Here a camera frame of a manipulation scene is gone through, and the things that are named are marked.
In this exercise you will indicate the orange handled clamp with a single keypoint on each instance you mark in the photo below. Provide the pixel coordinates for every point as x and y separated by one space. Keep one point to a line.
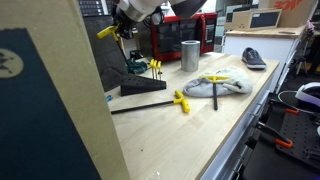
278 138

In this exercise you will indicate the white headset device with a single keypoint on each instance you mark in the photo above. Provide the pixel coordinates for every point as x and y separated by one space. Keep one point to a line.
307 95

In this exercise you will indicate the red black microwave oven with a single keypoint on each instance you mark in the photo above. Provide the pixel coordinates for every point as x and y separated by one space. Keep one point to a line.
166 38

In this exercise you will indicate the grey canvas sneaker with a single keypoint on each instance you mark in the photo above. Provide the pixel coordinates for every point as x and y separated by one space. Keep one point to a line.
252 59

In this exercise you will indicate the small yellow T-handle keys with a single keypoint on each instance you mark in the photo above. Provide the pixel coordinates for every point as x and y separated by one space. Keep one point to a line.
155 66

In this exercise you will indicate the dark grey foam panel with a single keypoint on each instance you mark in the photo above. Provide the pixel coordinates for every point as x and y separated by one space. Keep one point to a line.
109 61

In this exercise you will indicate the long yellow T-handle hex key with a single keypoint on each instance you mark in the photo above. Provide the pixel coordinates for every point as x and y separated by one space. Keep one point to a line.
179 99

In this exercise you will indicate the light grey crumpled cloth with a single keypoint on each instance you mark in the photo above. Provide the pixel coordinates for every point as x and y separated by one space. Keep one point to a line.
237 81

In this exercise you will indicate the cardboard box on counter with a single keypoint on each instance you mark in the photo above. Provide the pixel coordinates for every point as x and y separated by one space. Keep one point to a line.
271 14

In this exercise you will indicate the yellow T-handle key on cloth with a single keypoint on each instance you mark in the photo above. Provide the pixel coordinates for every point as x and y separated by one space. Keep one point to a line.
214 79

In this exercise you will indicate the black wedge tool stand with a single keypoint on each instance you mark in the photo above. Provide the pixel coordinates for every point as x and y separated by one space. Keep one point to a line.
134 84

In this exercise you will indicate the grey metal cylinder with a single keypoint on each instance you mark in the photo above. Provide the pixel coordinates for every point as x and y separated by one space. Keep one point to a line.
190 55

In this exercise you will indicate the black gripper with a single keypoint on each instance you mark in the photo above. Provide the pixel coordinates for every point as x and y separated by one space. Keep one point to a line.
123 22

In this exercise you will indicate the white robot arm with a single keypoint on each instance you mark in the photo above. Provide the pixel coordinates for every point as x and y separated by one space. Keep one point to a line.
130 12

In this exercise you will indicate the brown cardboard box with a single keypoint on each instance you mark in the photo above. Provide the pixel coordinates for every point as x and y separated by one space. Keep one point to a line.
55 123

